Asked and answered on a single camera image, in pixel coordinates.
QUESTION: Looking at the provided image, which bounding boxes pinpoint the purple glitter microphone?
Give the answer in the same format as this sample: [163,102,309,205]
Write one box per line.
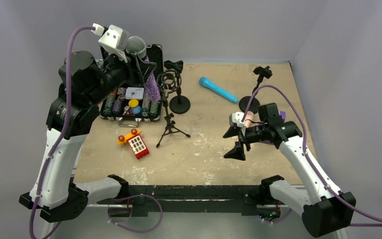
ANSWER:
[125,36,161,102]

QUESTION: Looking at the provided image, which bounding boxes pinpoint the black tripod mic stand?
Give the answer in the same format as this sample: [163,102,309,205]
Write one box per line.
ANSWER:
[156,70,191,148]

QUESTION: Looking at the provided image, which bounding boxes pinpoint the black round-base mic stand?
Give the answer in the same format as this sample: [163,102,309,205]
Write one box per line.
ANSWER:
[238,66,274,115]
[164,60,191,115]

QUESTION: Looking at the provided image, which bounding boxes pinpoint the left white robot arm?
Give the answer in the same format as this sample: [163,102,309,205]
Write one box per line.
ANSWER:
[19,51,132,223]

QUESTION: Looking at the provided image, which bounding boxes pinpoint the white playing card deck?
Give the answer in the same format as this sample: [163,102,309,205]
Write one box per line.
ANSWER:
[125,87,145,100]

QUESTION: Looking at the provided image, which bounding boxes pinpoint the pink toy microphone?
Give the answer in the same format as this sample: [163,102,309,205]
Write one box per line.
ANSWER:
[244,112,254,128]

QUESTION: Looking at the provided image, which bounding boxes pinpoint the purple metronome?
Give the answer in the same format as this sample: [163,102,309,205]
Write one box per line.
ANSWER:
[263,111,286,145]

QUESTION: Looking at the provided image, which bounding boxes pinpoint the yellow round chip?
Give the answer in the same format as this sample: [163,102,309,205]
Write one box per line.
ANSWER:
[128,99,139,108]

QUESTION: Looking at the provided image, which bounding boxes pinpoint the black poker chip case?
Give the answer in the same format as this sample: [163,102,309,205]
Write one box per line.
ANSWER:
[99,58,162,127]

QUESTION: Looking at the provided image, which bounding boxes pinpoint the blue small blind chip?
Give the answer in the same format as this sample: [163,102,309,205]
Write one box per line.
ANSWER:
[131,106,142,115]

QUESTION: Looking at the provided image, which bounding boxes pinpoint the triangular all-in marker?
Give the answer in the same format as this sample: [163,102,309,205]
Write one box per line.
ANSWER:
[122,106,135,116]

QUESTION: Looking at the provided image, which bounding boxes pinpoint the blue toy microphone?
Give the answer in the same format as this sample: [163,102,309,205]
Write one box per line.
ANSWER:
[199,77,238,104]

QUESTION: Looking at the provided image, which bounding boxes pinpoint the red yellow toy block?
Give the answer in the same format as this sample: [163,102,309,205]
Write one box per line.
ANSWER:
[117,128,150,159]

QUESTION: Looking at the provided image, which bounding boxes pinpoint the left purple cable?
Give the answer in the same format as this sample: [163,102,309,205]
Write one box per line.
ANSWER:
[28,25,164,239]

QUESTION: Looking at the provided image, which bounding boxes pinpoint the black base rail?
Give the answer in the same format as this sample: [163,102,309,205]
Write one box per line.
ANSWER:
[47,183,340,219]

